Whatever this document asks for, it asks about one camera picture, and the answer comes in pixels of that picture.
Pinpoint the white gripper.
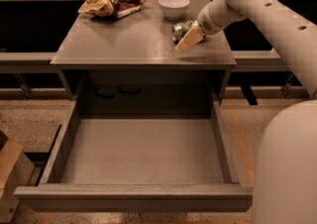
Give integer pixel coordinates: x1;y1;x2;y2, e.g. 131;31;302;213
175;0;230;53

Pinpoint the crushed green soda can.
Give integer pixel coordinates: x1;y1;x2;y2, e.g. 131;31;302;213
172;20;198;43

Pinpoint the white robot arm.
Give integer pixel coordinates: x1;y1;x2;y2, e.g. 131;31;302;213
176;0;317;224

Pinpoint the grey drawer cabinet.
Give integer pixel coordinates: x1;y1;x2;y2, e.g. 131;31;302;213
52;0;236;115

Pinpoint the open grey top drawer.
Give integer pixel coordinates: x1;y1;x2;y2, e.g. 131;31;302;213
15;101;253;212

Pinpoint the white ceramic bowl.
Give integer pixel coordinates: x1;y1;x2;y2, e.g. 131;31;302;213
158;0;190;20

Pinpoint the brown chip bag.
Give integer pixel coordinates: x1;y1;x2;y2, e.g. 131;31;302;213
78;0;148;19

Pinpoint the cardboard box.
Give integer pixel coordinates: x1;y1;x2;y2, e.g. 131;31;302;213
0;130;35;224

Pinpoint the grey metal frame rail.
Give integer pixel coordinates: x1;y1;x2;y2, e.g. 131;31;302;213
0;53;58;73

